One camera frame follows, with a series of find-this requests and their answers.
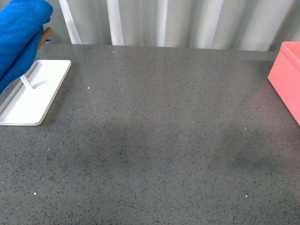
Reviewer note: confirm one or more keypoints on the blue microfiber cloth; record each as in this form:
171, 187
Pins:
21, 27

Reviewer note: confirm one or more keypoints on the white rack with wooden bars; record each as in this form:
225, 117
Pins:
30, 100

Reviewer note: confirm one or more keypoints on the pink plastic box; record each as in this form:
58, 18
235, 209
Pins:
285, 77

